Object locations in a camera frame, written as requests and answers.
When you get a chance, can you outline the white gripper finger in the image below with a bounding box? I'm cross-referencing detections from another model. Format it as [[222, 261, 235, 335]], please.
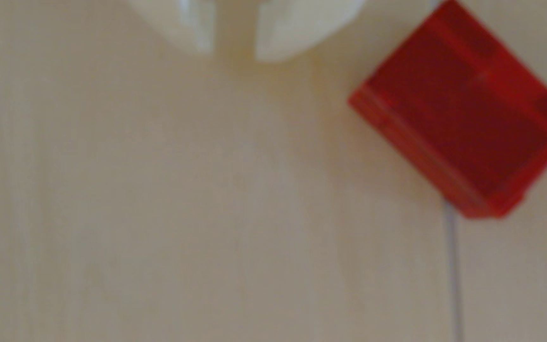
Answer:
[[126, 0, 216, 54], [255, 0, 367, 63]]

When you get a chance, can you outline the red block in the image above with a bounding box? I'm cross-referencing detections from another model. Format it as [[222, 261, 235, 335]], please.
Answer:
[[348, 0, 547, 220]]

